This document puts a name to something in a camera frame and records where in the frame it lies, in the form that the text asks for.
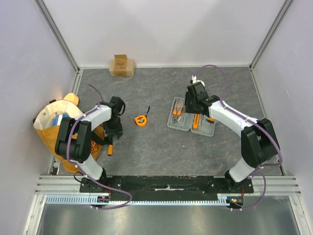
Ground white slotted cable duct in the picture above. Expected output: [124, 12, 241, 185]
[45, 194, 230, 204]

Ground brown paper tote bag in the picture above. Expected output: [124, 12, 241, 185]
[33, 99, 107, 173]

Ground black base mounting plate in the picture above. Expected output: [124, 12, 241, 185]
[79, 175, 254, 195]

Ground tan wooden object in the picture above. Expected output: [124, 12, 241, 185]
[63, 93, 80, 106]

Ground orange tape measure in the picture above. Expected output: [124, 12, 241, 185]
[134, 106, 150, 127]

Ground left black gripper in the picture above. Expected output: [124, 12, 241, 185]
[103, 117, 123, 140]

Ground orange black screwdriver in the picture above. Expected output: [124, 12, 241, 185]
[107, 137, 113, 156]

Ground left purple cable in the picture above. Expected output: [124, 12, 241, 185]
[67, 85, 133, 211]

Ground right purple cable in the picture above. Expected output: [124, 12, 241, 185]
[197, 65, 284, 211]

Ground orange utility knife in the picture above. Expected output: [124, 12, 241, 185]
[193, 114, 201, 130]

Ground small cardboard box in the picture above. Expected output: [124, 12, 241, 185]
[109, 54, 135, 77]

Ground aluminium frame rail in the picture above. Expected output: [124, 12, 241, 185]
[35, 175, 301, 196]

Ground orange bit holder set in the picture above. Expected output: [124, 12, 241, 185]
[207, 117, 215, 123]

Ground blue box in bag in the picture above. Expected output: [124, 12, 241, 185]
[53, 114, 68, 126]

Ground grey plastic tool case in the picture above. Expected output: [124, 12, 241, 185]
[167, 97, 218, 137]

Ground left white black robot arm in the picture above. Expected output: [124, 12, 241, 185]
[55, 96, 126, 192]

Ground orange pliers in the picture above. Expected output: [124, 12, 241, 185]
[172, 100, 184, 124]

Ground purple cable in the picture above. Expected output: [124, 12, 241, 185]
[67, 85, 133, 211]
[197, 65, 284, 211]

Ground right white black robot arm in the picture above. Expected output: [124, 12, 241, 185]
[185, 82, 282, 193]

